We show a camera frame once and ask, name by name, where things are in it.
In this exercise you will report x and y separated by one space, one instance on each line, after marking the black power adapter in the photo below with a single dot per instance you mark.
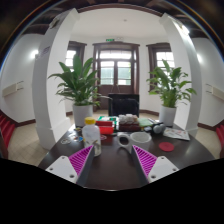
148 129

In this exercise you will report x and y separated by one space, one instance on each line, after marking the slender plant in white pot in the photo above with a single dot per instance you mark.
168 86

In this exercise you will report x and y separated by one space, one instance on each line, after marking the brown tray of white bottles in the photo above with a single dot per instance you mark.
129 122

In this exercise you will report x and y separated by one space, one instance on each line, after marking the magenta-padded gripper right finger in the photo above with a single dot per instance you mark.
161 166

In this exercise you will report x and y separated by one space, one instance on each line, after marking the grey round gadget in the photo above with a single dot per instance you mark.
158 128

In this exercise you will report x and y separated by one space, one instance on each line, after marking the green exit sign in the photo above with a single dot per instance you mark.
110 39

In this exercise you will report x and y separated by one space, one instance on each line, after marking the white speckled mug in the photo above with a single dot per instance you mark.
144 144

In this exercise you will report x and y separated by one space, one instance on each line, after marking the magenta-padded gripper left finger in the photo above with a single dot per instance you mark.
63 166

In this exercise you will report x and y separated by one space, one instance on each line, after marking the white wall heater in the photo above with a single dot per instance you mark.
12 89
216 92

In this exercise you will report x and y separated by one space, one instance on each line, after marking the printed paper leaflet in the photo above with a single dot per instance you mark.
176 134

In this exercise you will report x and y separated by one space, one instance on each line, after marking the large plant in white pot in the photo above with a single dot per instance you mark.
80 83

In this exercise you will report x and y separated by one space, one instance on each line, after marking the green cloth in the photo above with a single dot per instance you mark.
145 122

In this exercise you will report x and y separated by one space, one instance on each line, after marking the red carpeted stairs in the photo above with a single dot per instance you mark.
6 130
220 135

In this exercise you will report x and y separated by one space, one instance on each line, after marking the clear yellow-capped drink bottle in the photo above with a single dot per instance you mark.
91 136

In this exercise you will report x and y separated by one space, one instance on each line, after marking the dark wooden glazed double door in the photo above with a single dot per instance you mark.
115 71

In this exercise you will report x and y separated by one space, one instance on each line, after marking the dark-framed window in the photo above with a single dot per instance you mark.
165 58
70 56

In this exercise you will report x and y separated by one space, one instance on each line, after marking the red plastic box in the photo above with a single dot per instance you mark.
106 128

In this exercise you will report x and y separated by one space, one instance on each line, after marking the flat round red coaster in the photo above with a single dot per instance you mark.
166 146

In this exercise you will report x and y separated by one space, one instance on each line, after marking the green box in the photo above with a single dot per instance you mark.
106 118

